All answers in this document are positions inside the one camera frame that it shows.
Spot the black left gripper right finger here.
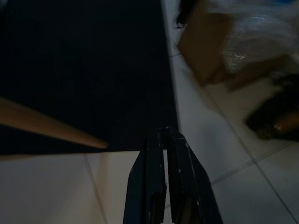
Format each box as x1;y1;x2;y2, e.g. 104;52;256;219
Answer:
163;127;222;224

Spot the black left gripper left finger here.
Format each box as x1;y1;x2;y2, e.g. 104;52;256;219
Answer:
123;127;168;224

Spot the light wooden dining table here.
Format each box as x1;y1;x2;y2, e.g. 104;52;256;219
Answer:
0;97;109;150

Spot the black floor mat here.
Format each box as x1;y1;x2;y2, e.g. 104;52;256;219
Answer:
0;0;180;161

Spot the brown cardboard box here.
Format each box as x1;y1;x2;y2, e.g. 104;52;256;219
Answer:
176;9;299;93

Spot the clear plastic wrap bundle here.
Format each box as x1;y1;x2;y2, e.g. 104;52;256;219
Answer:
205;0;299;73

